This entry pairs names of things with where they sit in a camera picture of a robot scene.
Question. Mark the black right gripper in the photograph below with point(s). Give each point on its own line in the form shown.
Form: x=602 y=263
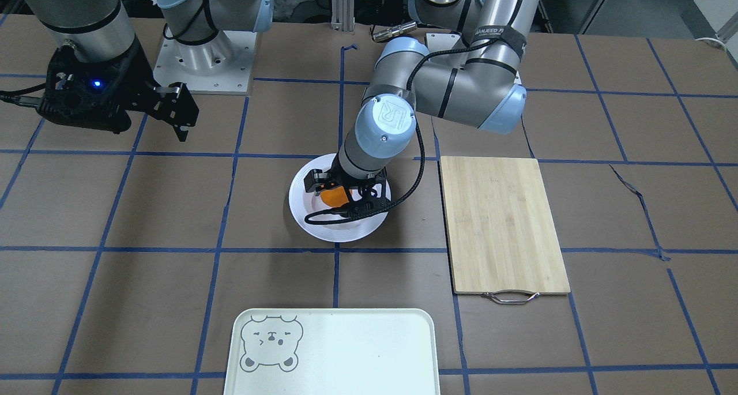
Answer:
x=134 y=83

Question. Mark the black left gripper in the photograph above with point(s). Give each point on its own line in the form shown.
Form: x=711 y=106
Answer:
x=316 y=181

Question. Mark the orange fruit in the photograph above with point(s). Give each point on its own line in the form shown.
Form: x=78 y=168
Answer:
x=335 y=198

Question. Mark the white round plate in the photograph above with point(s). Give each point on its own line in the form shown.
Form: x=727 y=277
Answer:
x=302 y=204

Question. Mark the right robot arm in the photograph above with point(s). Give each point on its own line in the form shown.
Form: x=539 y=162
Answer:
x=102 y=29

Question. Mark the cream bear tray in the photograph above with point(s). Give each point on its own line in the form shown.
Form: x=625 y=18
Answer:
x=332 y=351

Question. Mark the bamboo cutting board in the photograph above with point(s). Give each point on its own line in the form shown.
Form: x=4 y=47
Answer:
x=500 y=231

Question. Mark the aluminium frame post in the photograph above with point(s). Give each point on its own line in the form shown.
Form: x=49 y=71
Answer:
x=342 y=16

